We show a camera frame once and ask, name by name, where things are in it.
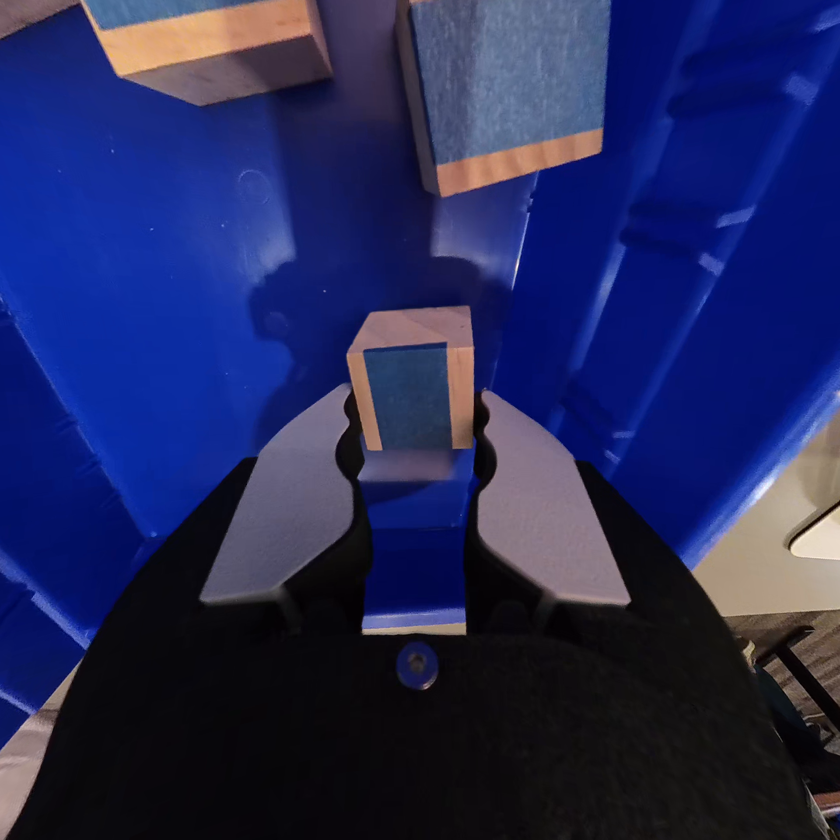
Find black metal leg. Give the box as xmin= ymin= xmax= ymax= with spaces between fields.
xmin=728 ymin=613 xmax=840 ymax=840

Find group of wooden cubes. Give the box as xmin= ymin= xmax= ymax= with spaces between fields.
xmin=79 ymin=0 xmax=613 ymax=198

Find white folding stand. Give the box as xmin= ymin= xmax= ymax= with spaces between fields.
xmin=787 ymin=502 xmax=840 ymax=560

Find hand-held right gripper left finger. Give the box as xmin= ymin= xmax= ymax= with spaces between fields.
xmin=200 ymin=384 xmax=373 ymax=632

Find blue-taped wooden cube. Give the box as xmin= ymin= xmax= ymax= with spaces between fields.
xmin=346 ymin=305 xmax=476 ymax=454

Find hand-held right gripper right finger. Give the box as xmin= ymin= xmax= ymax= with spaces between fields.
xmin=466 ymin=390 xmax=631 ymax=631

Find blue plastic bin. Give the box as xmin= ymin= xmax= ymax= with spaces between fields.
xmin=0 ymin=0 xmax=840 ymax=749

